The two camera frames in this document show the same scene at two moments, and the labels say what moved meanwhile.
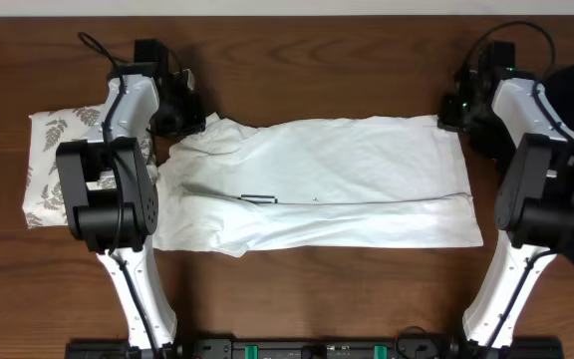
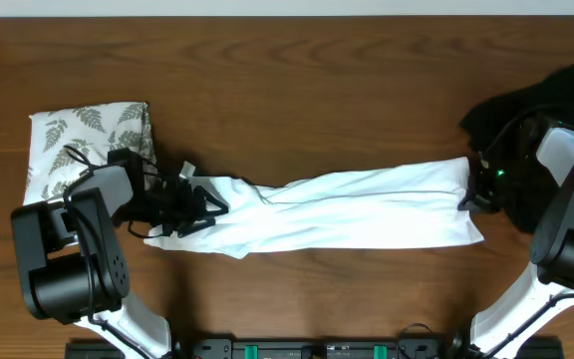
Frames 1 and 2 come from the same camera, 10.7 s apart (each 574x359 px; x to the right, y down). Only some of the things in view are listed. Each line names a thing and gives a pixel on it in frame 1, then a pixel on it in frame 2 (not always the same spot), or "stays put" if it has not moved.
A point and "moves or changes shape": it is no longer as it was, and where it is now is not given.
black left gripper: [195, 121] to [187, 210]
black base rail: [316, 348] stays put
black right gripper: [445, 119] to [478, 196]
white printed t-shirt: [258, 187] moves or changes shape
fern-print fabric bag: [44, 204] stays put
